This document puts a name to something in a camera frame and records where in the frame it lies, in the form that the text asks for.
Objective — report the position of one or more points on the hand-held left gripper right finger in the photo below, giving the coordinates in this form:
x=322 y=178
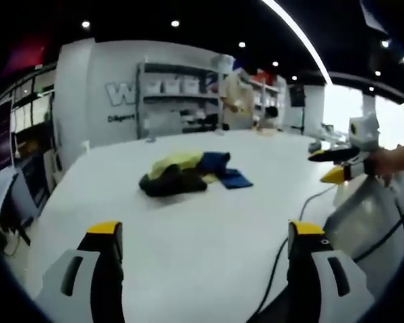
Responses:
x=323 y=286

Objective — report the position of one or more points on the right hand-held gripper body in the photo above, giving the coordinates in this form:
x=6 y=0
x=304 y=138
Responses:
x=365 y=133

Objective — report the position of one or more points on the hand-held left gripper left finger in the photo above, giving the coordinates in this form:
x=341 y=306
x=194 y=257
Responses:
x=84 y=286

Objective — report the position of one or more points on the blue garment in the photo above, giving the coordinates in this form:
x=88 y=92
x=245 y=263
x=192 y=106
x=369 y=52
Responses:
x=234 y=178

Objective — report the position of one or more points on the black garment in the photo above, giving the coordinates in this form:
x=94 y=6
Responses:
x=171 y=185

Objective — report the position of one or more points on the yellow garment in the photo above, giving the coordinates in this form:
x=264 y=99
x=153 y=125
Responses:
x=178 y=159

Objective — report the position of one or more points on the person's right hand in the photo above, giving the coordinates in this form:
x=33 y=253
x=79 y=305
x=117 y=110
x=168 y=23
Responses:
x=392 y=161

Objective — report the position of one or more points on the white shelf with red items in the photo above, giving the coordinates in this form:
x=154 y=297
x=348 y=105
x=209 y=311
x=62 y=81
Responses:
x=267 y=91

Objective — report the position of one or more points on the long ceiling light strip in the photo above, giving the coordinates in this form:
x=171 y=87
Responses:
x=303 y=37

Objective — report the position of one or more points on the small grey table object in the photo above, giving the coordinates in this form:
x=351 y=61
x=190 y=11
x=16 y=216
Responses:
x=150 y=140

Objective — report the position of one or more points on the grey metal shelf unit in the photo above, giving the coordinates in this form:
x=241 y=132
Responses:
x=175 y=101

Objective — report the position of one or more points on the row of white storage boxes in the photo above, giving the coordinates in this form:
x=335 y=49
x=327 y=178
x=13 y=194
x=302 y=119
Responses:
x=175 y=85

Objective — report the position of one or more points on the group of ceiling spotlights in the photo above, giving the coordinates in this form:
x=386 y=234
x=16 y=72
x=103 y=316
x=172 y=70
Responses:
x=175 y=23

